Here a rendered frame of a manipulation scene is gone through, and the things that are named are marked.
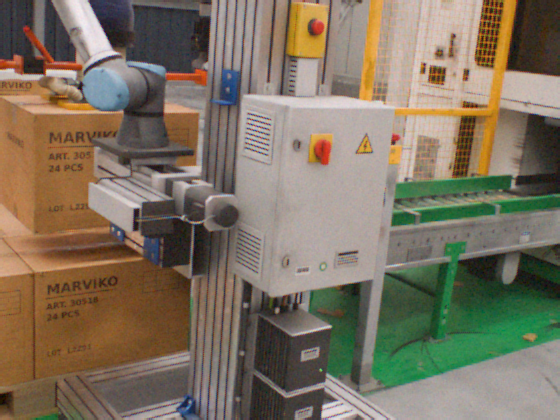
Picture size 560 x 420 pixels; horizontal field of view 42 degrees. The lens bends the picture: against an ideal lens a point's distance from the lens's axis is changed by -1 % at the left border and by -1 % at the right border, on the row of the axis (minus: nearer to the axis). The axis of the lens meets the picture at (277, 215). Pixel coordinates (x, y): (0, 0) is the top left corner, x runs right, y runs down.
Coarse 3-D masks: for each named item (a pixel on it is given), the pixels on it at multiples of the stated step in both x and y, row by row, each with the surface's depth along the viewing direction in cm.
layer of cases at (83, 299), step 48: (0, 240) 270; (48, 240) 275; (96, 240) 281; (0, 288) 237; (48, 288) 247; (96, 288) 257; (144, 288) 268; (0, 336) 242; (48, 336) 251; (96, 336) 262; (144, 336) 274; (0, 384) 246
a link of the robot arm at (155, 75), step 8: (128, 64) 202; (136, 64) 201; (144, 64) 201; (144, 72) 201; (152, 72) 202; (160, 72) 204; (152, 80) 202; (160, 80) 204; (152, 88) 202; (160, 88) 205; (152, 96) 203; (160, 96) 206; (144, 104) 203; (152, 104) 205; (160, 104) 207
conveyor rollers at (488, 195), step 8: (472, 192) 429; (480, 192) 435; (488, 192) 432; (496, 192) 437; (504, 192) 434; (400, 200) 391; (408, 200) 397; (416, 200) 394; (424, 200) 399; (432, 200) 397; (440, 200) 402; (448, 200) 403; (456, 200) 405; (464, 200) 411; (472, 200) 407; (480, 200) 413; (488, 200) 410; (400, 208) 377; (408, 208) 375
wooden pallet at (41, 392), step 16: (176, 352) 284; (96, 368) 266; (16, 384) 249; (32, 384) 252; (48, 384) 256; (16, 400) 251; (32, 400) 254; (48, 400) 258; (0, 416) 251; (16, 416) 252; (32, 416) 256
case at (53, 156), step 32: (0, 96) 259; (32, 96) 265; (0, 128) 262; (32, 128) 231; (64, 128) 237; (96, 128) 243; (192, 128) 264; (0, 160) 266; (32, 160) 234; (64, 160) 240; (192, 160) 267; (0, 192) 269; (32, 192) 237; (64, 192) 243; (32, 224) 240; (64, 224) 246; (96, 224) 252
